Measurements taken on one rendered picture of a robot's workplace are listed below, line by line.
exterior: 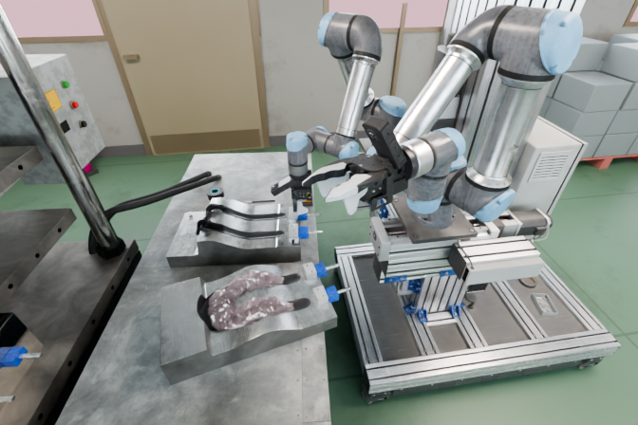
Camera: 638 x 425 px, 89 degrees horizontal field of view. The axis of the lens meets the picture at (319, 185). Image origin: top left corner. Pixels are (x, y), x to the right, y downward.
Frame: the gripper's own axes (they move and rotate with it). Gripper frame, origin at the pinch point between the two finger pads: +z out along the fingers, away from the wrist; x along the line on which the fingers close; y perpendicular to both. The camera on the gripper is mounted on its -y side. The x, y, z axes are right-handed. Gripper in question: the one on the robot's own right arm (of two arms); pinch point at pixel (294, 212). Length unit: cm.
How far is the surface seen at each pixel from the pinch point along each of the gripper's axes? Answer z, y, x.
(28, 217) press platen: -14, -91, -14
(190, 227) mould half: 4.3, -43.3, -1.8
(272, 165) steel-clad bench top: 11, -14, 55
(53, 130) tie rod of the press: -43, -73, -8
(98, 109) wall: 37, -199, 217
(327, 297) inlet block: 2.2, 10.2, -40.4
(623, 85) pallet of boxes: 5, 284, 160
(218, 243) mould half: -1.5, -27.6, -17.8
